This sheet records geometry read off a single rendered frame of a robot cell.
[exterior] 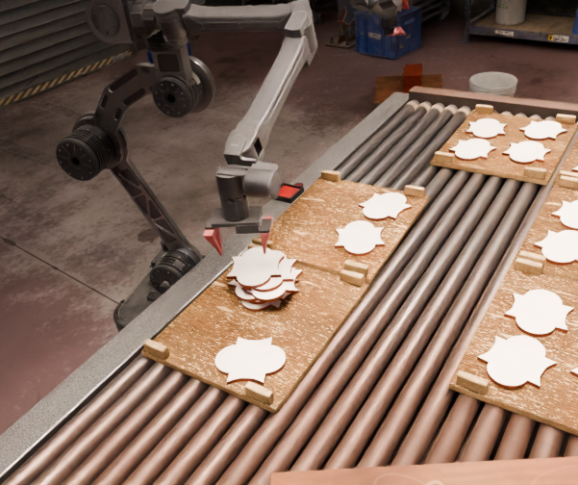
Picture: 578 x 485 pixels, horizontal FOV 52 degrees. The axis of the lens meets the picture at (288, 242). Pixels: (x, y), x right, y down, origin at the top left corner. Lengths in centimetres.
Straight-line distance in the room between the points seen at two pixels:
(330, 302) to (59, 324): 193
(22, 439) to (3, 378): 163
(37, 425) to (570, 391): 102
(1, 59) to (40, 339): 358
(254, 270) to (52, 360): 167
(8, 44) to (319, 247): 493
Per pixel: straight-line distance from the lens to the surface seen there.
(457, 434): 116
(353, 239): 155
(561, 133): 213
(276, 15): 156
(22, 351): 303
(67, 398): 135
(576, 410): 121
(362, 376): 123
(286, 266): 140
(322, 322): 132
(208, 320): 138
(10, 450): 132
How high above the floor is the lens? 183
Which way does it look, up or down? 35 degrees down
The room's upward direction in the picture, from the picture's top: 7 degrees counter-clockwise
